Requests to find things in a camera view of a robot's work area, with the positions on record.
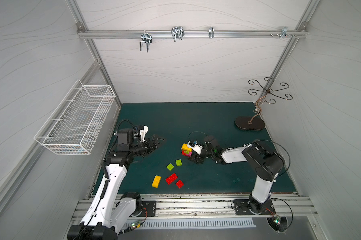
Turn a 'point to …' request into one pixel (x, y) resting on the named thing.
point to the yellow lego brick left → (156, 181)
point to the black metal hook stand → (257, 124)
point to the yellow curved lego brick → (185, 147)
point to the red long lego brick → (171, 178)
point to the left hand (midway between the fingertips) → (161, 143)
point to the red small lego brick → (179, 184)
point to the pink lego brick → (189, 154)
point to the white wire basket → (74, 126)
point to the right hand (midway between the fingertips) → (190, 151)
